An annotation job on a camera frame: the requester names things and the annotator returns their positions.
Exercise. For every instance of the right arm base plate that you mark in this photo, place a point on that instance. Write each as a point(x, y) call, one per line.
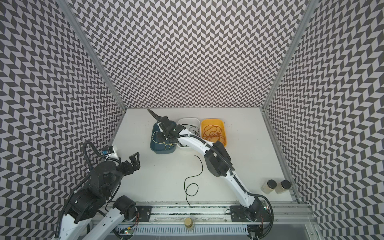
point(241, 214)

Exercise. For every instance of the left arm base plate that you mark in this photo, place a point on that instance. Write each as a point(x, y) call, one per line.
point(143, 213)

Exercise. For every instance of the yellow tray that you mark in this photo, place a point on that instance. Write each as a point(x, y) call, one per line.
point(213, 130)

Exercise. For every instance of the dark teal tray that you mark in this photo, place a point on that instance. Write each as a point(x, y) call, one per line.
point(159, 147)

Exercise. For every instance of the white tray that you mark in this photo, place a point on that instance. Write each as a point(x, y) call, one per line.
point(193, 125)

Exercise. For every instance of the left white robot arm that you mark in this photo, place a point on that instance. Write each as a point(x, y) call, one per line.
point(97, 189)

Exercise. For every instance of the brass knob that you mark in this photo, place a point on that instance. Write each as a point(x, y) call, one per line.
point(188, 223)

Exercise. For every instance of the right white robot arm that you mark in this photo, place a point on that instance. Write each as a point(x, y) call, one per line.
point(219, 164)

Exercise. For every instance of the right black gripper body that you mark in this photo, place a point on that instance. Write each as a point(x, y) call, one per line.
point(162, 120)

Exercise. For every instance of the aluminium front rail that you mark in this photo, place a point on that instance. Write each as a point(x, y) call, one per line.
point(219, 213)

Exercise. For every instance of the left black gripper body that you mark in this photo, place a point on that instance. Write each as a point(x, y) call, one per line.
point(125, 169)

